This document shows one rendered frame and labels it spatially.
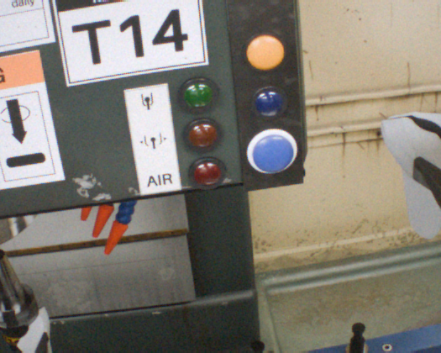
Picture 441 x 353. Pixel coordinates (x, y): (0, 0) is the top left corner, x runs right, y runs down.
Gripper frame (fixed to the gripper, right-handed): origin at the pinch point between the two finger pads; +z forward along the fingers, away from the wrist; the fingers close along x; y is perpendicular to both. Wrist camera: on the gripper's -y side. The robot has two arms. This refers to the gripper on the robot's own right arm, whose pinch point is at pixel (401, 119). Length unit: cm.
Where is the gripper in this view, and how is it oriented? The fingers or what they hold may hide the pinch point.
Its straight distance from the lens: 44.3
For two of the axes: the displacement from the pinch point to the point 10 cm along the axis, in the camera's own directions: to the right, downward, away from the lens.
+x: 8.0, -3.9, 4.6
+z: -6.0, -4.0, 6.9
